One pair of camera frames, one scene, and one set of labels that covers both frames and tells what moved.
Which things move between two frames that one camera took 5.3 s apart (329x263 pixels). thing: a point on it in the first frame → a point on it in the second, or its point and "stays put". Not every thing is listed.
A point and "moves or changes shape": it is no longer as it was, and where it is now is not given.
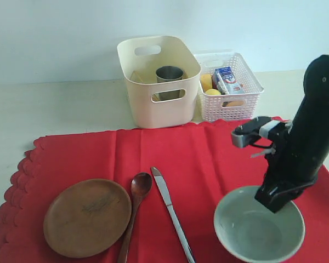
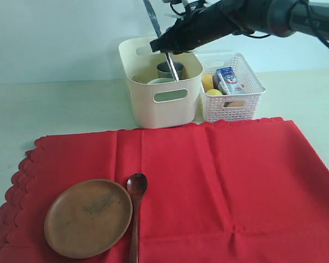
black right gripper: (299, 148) → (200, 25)
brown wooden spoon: (141, 183) moves or changes shape
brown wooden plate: (85, 218) stays put
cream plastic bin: (162, 74) stays put
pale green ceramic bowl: (250, 232) → (168, 95)
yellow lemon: (213, 91) stays put
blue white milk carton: (226, 82) stays put
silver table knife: (163, 190) → (158, 27)
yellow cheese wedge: (206, 81) stays put
